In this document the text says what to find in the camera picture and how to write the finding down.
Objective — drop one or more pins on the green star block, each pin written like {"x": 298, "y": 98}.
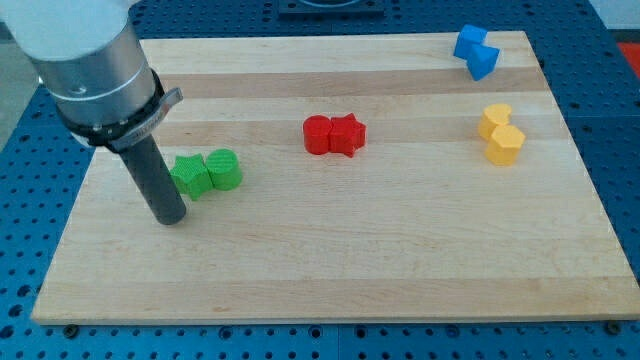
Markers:
{"x": 191, "y": 176}

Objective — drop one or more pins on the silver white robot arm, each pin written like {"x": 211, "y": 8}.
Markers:
{"x": 89, "y": 57}

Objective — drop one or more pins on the red star block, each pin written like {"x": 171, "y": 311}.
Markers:
{"x": 347, "y": 135}

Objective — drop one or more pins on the red cylinder block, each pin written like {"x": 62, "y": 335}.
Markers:
{"x": 316, "y": 130}

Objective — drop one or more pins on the light wooden board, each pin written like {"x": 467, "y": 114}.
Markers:
{"x": 417, "y": 226}

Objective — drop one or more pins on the green cylinder block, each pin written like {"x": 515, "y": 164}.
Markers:
{"x": 224, "y": 169}

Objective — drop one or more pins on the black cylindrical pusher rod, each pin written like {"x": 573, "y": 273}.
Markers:
{"x": 152, "y": 177}

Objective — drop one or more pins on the yellow rounded block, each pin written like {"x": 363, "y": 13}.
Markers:
{"x": 493, "y": 116}

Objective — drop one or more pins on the yellow hexagon block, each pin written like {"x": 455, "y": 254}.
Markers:
{"x": 504, "y": 145}

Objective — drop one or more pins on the blue wedge block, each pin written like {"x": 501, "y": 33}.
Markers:
{"x": 481, "y": 60}

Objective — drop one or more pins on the blue cube block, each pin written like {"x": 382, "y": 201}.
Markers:
{"x": 468, "y": 36}

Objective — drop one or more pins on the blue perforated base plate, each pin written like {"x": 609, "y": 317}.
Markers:
{"x": 42, "y": 167}

